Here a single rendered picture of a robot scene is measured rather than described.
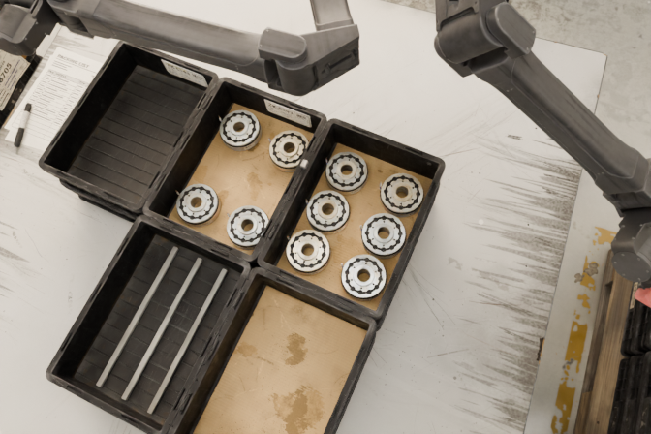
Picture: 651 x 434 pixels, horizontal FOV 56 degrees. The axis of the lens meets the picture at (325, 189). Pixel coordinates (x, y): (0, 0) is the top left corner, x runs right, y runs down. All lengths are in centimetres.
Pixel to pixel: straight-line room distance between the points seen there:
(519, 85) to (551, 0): 212
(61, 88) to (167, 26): 105
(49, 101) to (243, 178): 71
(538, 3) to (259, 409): 213
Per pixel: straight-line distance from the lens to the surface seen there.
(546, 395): 231
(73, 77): 201
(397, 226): 144
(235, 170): 156
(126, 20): 101
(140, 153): 165
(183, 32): 97
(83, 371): 154
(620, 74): 281
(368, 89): 177
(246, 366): 143
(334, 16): 94
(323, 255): 142
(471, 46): 79
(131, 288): 154
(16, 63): 257
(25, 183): 191
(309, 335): 141
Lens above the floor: 222
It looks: 68 degrees down
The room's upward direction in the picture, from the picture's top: 10 degrees counter-clockwise
